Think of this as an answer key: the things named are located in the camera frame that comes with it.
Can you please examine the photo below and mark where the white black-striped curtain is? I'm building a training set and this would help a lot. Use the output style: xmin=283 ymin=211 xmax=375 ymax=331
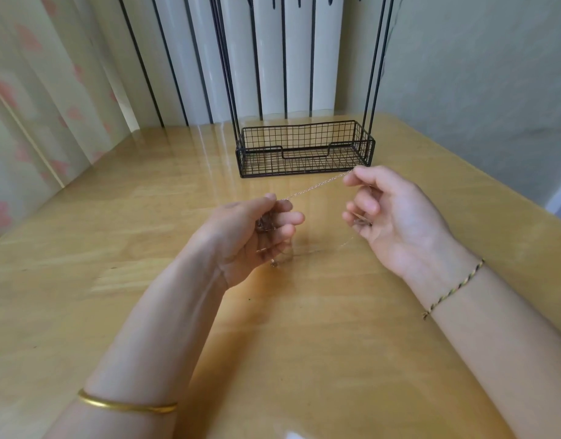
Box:
xmin=83 ymin=0 xmax=348 ymax=130

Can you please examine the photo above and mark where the braided cord bracelet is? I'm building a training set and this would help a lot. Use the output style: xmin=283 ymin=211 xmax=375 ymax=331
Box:
xmin=421 ymin=259 xmax=485 ymax=322

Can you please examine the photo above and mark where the person's right forearm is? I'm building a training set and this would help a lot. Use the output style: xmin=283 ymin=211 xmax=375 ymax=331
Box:
xmin=425 ymin=268 xmax=561 ymax=439

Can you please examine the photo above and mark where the gold bangle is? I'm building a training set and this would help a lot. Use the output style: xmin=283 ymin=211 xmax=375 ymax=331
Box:
xmin=76 ymin=387 xmax=181 ymax=416

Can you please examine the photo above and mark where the person's left forearm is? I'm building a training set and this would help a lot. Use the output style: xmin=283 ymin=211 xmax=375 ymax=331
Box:
xmin=45 ymin=235 xmax=229 ymax=439

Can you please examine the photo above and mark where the pink floral curtain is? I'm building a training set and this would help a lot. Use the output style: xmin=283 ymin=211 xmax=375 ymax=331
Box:
xmin=0 ymin=0 xmax=140 ymax=246

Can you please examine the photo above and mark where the person's right hand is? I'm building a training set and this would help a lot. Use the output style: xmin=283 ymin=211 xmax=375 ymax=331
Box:
xmin=341 ymin=164 xmax=480 ymax=309

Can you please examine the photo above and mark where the person's left hand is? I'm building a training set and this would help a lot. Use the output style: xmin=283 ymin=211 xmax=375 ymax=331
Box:
xmin=193 ymin=193 xmax=306 ymax=291

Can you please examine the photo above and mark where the black wire jewelry rack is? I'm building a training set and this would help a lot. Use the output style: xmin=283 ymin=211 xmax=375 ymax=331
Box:
xmin=207 ymin=0 xmax=408 ymax=178

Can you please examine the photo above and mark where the chain necklace with pendant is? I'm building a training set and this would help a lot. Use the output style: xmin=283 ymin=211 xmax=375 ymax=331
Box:
xmin=254 ymin=170 xmax=374 ymax=269

